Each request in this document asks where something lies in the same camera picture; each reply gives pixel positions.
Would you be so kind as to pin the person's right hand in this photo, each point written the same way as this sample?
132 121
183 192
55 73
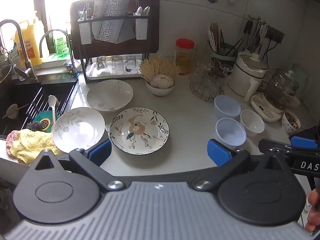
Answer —
314 212

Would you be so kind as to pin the white footed small bowl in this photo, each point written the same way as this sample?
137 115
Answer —
252 122

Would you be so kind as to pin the dark dish rack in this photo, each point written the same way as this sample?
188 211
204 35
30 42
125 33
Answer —
152 25

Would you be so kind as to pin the white drain tray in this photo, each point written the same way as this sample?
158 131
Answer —
117 76

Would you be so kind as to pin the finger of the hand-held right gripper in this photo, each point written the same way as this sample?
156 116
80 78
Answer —
303 142
275 146

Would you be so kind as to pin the pink knitted cloth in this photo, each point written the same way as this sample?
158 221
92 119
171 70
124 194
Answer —
8 142

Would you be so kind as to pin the bundle of dry noodles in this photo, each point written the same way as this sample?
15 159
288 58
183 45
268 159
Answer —
157 66

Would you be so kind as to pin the white bowl with garlic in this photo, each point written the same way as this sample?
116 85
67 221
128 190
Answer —
160 90

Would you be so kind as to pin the cream kettle heating base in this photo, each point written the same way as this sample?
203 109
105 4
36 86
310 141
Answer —
262 108

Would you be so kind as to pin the green detergent bottle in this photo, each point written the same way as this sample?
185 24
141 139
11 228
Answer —
60 46

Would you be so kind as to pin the black kitchen sink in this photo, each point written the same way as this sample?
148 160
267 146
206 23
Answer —
20 92

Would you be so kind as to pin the black power strip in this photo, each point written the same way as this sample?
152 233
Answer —
276 35

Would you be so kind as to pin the white ceramic spoon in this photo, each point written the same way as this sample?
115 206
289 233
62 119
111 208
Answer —
52 105

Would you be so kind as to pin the white cutlery holder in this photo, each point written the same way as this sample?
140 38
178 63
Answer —
84 32
143 28

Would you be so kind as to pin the clear drinking glass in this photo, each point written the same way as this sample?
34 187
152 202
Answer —
118 64
103 65
131 63

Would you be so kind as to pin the yellow dish cloth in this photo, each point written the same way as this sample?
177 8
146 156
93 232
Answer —
32 145

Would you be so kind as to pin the dark metal pot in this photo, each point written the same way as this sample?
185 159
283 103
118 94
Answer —
5 80

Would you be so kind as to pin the green white chopstick holder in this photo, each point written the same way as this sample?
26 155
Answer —
221 55

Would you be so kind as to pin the yellow detergent bottle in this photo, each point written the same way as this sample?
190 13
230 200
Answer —
32 47

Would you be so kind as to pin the bunch of chopsticks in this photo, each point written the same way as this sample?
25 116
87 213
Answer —
216 36

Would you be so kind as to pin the hanging kitchen utensils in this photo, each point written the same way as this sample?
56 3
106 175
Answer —
255 33

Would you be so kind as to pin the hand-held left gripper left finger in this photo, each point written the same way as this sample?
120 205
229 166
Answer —
100 153

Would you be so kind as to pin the garlic bulb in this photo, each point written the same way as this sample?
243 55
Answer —
162 81

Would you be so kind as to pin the large pale floral plate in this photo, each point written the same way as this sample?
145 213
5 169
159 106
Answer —
110 95

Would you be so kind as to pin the sink drain rods rack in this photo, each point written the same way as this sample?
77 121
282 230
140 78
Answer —
42 102

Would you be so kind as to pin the chrome curved faucet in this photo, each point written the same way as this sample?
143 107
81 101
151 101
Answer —
68 47

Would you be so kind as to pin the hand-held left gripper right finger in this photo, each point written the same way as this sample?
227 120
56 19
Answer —
218 153

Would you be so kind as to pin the glass kettle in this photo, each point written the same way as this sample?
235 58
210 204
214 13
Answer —
282 90

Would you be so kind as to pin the colourful flower print plate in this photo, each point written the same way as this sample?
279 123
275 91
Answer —
138 130

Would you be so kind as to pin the steel wool scourer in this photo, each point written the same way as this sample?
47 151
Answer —
33 126

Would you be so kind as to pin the white electric cooking pot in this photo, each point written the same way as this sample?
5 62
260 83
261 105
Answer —
246 77

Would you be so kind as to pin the pale leaf print plate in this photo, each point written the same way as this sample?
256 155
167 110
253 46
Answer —
75 130

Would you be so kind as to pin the small bowl with chopsticks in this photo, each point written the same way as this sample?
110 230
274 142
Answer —
12 111

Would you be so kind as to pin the bluish white small bowl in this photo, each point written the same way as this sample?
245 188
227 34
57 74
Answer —
231 132
226 106

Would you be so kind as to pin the small flower print bowl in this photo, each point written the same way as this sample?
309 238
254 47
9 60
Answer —
291 122

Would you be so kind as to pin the tall grey faucet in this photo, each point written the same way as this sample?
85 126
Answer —
23 52

